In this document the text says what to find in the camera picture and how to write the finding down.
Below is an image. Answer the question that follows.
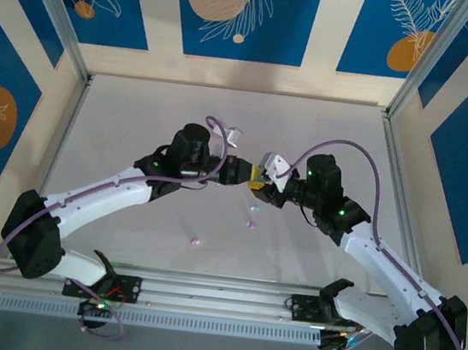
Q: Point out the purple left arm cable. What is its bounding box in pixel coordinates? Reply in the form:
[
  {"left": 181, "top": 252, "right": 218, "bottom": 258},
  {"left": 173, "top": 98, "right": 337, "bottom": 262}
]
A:
[{"left": 0, "top": 89, "right": 232, "bottom": 350}]

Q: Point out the aluminium corner post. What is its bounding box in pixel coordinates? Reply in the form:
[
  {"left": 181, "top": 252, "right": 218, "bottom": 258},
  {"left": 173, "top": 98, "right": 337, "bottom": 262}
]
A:
[
  {"left": 3, "top": 0, "right": 104, "bottom": 83},
  {"left": 386, "top": 0, "right": 468, "bottom": 126}
]

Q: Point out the grey slotted cable duct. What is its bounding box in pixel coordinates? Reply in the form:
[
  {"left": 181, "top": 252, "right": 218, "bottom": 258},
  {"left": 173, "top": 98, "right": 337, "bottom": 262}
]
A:
[{"left": 0, "top": 287, "right": 323, "bottom": 350}]

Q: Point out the blue poster with fern drawing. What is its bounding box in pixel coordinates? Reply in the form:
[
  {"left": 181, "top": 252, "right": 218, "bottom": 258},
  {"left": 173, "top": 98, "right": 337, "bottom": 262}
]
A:
[{"left": 335, "top": 0, "right": 468, "bottom": 89}]

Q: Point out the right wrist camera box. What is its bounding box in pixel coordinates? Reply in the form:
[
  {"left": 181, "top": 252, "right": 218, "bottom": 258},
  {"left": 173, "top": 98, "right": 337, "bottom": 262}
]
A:
[{"left": 256, "top": 150, "right": 297, "bottom": 194}]

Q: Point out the black controller board with LED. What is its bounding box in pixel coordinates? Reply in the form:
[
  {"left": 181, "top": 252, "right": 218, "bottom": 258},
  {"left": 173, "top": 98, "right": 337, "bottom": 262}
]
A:
[
  {"left": 317, "top": 323, "right": 364, "bottom": 350},
  {"left": 75, "top": 296, "right": 115, "bottom": 332}
]

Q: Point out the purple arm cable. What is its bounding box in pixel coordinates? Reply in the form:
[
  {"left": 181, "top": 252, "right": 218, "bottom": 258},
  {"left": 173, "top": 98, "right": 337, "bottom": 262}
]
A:
[
  {"left": 0, "top": 89, "right": 232, "bottom": 350},
  {"left": 262, "top": 133, "right": 468, "bottom": 350}
]

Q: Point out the aluminium side rail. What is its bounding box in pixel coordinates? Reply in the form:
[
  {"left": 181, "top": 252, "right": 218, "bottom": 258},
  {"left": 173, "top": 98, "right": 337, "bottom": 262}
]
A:
[
  {"left": 9, "top": 68, "right": 95, "bottom": 269},
  {"left": 358, "top": 110, "right": 446, "bottom": 298}
]

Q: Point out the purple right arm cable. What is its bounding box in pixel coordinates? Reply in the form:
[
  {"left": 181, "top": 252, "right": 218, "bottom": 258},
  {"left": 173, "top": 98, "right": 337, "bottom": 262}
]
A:
[{"left": 262, "top": 133, "right": 468, "bottom": 350}]

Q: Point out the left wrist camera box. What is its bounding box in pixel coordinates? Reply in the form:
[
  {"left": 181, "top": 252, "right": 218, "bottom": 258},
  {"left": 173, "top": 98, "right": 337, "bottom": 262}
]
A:
[{"left": 223, "top": 124, "right": 246, "bottom": 151}]

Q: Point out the blue poster with beige circle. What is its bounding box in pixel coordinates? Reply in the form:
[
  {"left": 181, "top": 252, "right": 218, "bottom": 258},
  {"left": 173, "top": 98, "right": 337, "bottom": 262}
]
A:
[{"left": 165, "top": 0, "right": 326, "bottom": 73}]

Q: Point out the aluminium base frame rail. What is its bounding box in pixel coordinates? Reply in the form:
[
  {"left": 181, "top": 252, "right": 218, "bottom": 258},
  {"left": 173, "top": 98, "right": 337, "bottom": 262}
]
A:
[{"left": 0, "top": 244, "right": 447, "bottom": 350}]

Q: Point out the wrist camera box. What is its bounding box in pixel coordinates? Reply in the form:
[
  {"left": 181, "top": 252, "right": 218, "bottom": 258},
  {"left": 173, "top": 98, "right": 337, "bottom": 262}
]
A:
[
  {"left": 223, "top": 124, "right": 246, "bottom": 151},
  {"left": 256, "top": 150, "right": 297, "bottom": 194}
]

